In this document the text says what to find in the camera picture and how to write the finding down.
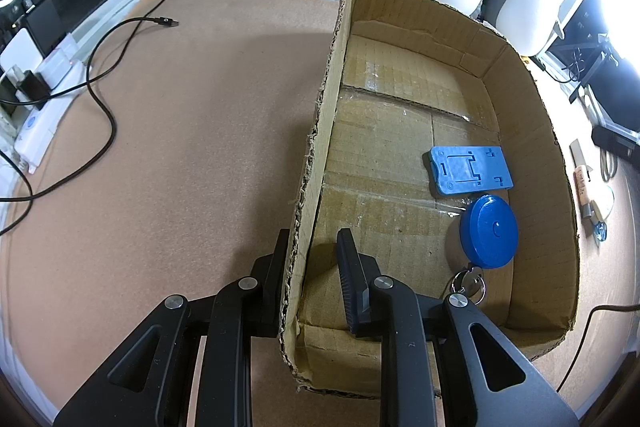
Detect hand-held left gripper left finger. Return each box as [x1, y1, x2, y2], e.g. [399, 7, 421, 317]
[52, 228, 291, 427]

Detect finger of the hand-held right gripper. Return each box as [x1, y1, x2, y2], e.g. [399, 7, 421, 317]
[591, 125, 640, 158]

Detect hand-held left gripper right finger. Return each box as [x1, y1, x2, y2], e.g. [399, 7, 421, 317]
[336, 228, 581, 427]

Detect white cable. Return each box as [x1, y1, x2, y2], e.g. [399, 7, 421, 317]
[599, 149, 619, 182]

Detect patterned white lighter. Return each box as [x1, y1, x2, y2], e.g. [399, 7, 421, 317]
[570, 138, 595, 219]

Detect metal key ring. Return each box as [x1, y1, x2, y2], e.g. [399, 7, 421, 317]
[447, 269, 487, 305]

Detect blue round tape measure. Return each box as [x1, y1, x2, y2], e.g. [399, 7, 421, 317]
[457, 194, 521, 269]

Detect cardboard box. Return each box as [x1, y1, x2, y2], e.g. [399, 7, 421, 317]
[277, 0, 581, 395]

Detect blue phone stand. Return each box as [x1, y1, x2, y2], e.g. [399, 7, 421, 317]
[429, 146, 513, 196]

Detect small penguin plush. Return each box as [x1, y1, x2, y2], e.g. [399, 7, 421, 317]
[482, 0, 568, 56]

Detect white power strip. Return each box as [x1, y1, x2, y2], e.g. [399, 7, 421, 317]
[12, 32, 88, 172]

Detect black plug adapter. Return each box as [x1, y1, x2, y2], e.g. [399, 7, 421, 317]
[17, 69, 51, 110]

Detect white power adapter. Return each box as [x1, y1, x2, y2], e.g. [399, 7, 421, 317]
[0, 29, 43, 78]

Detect black flat device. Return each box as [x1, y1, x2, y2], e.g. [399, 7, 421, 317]
[25, 0, 66, 58]

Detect thin black cable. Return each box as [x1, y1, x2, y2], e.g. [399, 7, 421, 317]
[552, 304, 640, 395]

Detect black usb cable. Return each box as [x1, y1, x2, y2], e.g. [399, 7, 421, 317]
[0, 16, 181, 235]

